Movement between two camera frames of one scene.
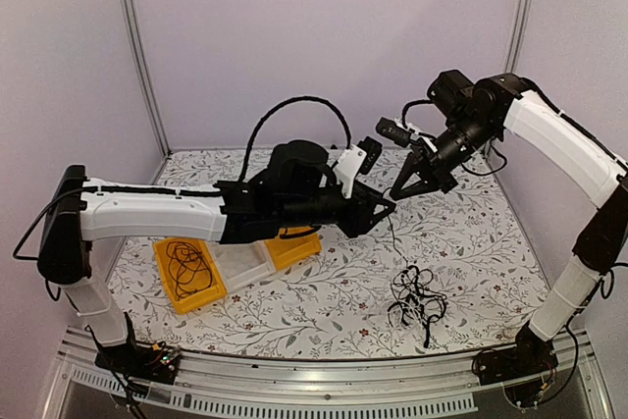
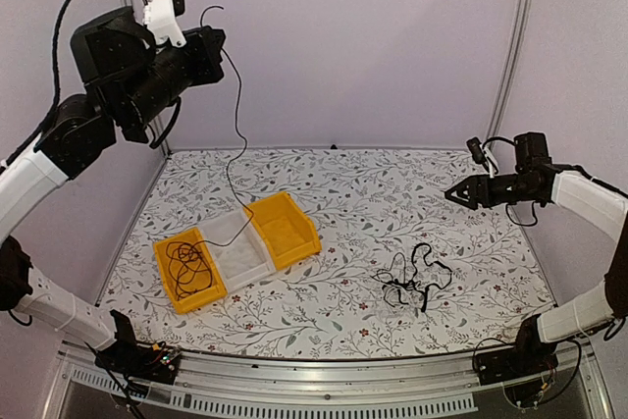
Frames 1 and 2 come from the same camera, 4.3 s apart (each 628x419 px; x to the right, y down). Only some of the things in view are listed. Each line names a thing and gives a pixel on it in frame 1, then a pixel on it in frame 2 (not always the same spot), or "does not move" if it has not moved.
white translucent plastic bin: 241,264 does not move
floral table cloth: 335,303 does not move
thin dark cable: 394,244 → 246,142
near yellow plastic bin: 189,273 does not move
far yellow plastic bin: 293,244 does not move
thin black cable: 187,268 does not move
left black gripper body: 354,225 → 204,68
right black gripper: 441,176 → 473,183
